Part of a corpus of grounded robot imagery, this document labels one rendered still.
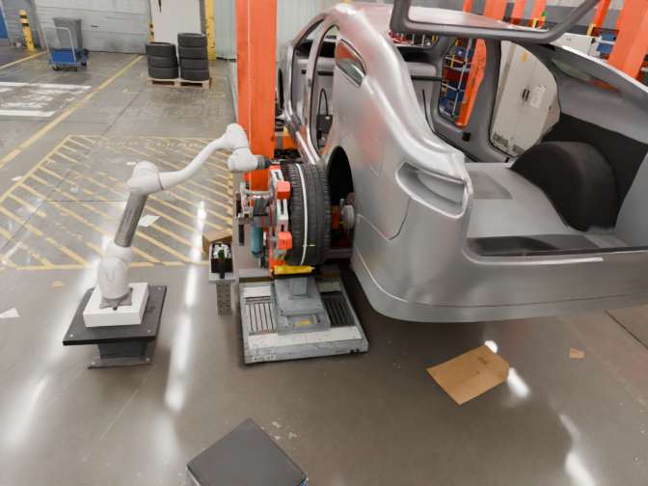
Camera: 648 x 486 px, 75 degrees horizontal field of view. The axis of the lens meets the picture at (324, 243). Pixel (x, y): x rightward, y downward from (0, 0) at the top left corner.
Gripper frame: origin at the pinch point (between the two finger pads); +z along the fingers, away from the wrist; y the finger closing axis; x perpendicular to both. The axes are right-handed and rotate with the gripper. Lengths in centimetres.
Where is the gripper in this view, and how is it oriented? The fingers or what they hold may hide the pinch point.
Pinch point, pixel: (290, 161)
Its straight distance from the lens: 271.4
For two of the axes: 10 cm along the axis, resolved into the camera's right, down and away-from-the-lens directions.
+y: 6.2, 2.2, -7.6
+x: 0.2, -9.6, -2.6
